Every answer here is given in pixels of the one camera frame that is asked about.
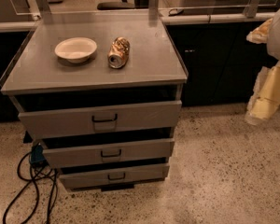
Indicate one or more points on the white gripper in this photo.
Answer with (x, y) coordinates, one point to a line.
(279, 34)

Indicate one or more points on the grey drawer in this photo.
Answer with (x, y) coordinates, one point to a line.
(101, 119)
(114, 176)
(65, 157)

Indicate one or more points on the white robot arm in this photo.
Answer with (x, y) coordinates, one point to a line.
(273, 41)

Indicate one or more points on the grey bottom drawer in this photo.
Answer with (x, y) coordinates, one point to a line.
(114, 176)

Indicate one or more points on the grey drawer cabinet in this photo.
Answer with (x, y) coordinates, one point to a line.
(108, 138)

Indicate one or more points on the grey top drawer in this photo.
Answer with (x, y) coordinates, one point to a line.
(101, 119)

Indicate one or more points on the dark counter with ledge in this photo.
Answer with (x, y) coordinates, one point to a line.
(209, 56)

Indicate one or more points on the crushed golden soda can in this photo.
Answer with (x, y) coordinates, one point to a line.
(119, 53)

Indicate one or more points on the black office chair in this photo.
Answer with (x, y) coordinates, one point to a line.
(115, 5)

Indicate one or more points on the white bowl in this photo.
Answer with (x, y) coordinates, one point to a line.
(76, 50)

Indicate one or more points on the blue power box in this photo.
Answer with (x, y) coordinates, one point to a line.
(37, 158)

